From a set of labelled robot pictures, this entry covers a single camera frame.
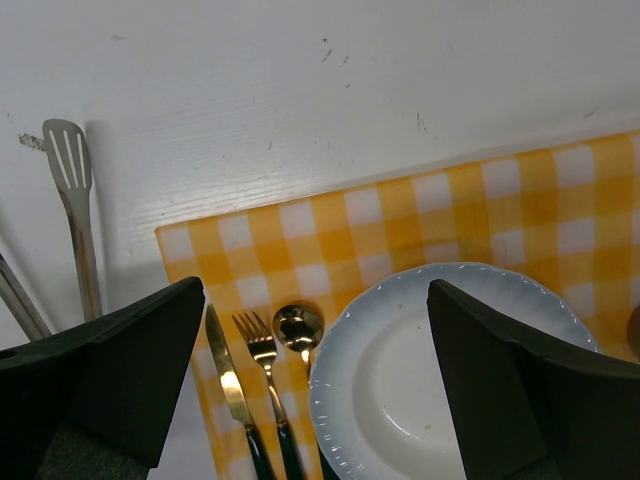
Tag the yellow checkered cloth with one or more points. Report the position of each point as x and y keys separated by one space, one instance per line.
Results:
x=566 y=217

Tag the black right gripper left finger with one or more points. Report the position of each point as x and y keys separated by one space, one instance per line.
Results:
x=97 y=401

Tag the white blue-rimmed plate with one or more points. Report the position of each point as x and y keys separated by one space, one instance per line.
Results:
x=377 y=399

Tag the gold knife black handle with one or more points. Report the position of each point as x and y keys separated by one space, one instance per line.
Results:
x=234 y=394

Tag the gold fork black handle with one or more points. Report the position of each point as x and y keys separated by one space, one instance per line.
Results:
x=262 y=348

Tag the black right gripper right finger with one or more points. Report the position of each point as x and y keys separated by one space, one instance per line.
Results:
x=527 y=405

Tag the gold spoon black handle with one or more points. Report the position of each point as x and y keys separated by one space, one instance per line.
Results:
x=300 y=328

